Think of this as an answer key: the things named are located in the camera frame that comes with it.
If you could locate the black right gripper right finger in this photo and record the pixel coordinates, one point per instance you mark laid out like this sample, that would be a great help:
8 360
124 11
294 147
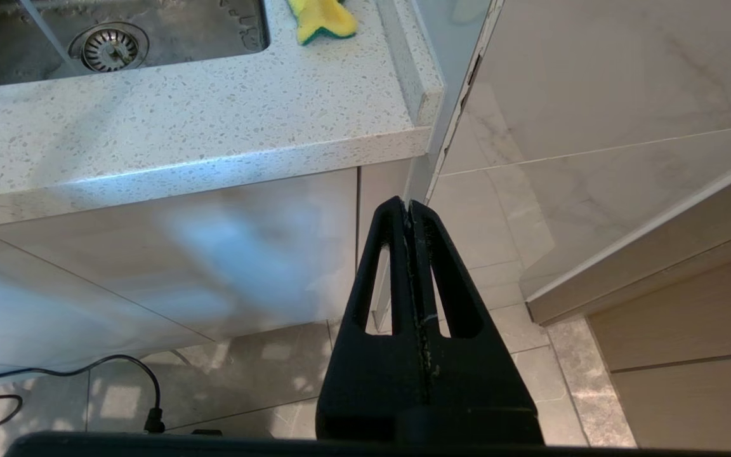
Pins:
480 393

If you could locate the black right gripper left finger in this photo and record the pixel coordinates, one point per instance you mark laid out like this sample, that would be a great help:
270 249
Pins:
365 393

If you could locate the yellow green sponge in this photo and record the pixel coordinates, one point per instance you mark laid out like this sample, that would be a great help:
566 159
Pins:
321 19

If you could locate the stainless steel sink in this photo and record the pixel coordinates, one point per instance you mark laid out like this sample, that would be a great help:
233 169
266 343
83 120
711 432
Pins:
200 32

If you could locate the wooden cabinet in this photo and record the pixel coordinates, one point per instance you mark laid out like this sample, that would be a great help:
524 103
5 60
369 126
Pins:
689 317

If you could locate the metal drain strainer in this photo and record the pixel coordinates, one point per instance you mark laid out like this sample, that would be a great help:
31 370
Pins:
110 48

